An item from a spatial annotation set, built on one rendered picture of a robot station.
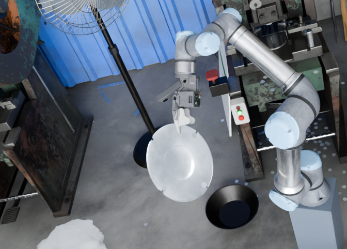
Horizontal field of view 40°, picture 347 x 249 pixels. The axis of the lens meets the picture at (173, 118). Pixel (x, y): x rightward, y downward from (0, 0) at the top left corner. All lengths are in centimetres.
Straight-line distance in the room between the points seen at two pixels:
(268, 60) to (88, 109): 243
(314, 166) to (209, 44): 68
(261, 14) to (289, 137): 94
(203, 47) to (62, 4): 102
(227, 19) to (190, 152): 48
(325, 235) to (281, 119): 83
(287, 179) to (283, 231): 82
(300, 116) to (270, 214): 117
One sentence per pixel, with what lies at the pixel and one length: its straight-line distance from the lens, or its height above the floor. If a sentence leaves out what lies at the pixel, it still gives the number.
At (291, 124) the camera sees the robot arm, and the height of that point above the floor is 107.
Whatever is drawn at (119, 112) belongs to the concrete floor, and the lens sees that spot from 370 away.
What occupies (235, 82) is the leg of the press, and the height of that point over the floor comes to 64.
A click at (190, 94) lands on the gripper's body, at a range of 167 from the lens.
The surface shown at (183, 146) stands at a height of 99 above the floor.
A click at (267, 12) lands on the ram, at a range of 238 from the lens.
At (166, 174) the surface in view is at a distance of 180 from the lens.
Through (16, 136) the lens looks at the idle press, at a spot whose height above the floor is 64.
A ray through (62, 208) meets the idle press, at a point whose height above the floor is 3.
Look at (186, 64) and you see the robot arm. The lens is 169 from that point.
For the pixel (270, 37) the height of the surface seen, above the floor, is 79.
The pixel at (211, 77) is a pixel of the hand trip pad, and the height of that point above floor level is 76.
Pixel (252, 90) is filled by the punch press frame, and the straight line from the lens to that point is 248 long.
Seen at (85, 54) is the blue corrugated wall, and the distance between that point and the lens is 403.
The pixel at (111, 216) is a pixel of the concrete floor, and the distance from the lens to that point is 302.
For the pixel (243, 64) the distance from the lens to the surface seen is 249.
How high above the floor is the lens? 217
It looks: 39 degrees down
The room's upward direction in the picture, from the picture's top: 23 degrees counter-clockwise
